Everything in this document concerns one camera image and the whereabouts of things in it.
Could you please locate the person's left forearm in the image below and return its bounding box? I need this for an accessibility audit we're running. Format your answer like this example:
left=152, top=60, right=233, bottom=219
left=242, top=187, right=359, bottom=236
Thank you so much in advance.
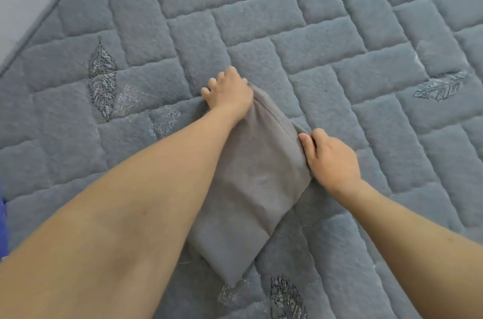
left=0, top=107, right=238, bottom=319

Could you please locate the person's left hand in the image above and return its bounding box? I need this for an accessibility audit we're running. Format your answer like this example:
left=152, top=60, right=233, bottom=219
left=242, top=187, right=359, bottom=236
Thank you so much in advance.
left=200, top=66, right=255, bottom=129

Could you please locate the grey printed t-shirt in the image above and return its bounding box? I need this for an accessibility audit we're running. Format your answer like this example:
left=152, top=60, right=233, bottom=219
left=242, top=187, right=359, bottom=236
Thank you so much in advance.
left=187, top=85, right=314, bottom=287

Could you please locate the person's right hand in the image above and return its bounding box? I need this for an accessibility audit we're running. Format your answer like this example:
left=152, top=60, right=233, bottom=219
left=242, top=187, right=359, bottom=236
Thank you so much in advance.
left=298, top=128, right=365, bottom=203

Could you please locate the grey quilted mattress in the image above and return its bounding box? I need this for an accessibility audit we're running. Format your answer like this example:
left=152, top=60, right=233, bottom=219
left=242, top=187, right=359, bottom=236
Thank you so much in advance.
left=0, top=0, right=483, bottom=319

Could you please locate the person's right forearm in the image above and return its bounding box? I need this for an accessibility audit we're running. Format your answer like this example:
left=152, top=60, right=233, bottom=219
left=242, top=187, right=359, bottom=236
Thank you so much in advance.
left=336, top=179, right=483, bottom=319

